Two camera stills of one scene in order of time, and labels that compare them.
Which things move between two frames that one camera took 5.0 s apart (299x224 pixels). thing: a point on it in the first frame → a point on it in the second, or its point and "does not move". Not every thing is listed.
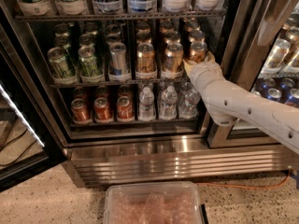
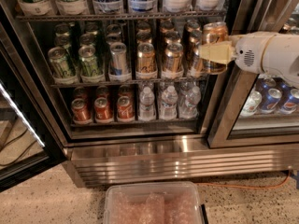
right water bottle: [189, 102] does not move
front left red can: [80, 115] does not move
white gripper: [202, 72] → [249, 53]
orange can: [198, 50] → [214, 33]
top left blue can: [107, 0] does not move
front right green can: [91, 71] does not move
